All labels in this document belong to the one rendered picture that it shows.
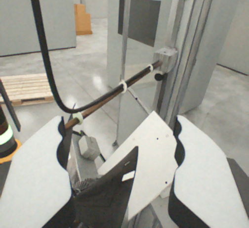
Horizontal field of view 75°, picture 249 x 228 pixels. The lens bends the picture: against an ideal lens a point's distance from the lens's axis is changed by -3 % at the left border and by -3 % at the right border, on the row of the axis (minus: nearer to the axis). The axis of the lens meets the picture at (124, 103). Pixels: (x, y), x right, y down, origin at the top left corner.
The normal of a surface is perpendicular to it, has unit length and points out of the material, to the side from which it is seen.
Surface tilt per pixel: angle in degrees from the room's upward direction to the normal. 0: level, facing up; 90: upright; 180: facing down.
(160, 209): 0
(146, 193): 50
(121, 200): 42
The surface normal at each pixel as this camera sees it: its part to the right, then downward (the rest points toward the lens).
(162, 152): -0.66, -0.41
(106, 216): -0.59, -0.74
